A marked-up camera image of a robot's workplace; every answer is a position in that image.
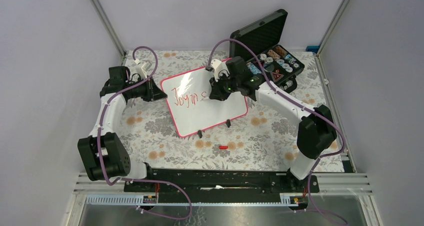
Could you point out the floral tablecloth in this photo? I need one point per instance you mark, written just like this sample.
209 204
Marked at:
261 140

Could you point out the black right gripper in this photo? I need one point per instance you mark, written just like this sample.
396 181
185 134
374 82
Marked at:
217 92

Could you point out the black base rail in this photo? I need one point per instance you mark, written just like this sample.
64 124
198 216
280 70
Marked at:
221 185

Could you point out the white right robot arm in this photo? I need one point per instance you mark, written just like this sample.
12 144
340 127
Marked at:
315 125

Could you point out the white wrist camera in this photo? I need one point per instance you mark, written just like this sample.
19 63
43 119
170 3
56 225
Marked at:
219 69
141 68

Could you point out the white cable duct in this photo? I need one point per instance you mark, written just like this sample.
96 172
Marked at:
148 200

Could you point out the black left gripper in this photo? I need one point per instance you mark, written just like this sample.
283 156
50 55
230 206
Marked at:
153 92

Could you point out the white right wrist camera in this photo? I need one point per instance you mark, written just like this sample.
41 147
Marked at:
219 69

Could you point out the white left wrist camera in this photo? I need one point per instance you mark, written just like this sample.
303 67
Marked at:
141 68

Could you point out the blue object behind frame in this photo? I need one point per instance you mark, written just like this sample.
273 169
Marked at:
313 49

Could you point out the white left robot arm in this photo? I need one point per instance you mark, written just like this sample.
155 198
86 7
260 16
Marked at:
103 155

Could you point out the pink framed whiteboard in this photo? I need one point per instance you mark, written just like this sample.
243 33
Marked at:
189 113

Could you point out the black poker chip case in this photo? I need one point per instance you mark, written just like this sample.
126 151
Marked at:
263 37

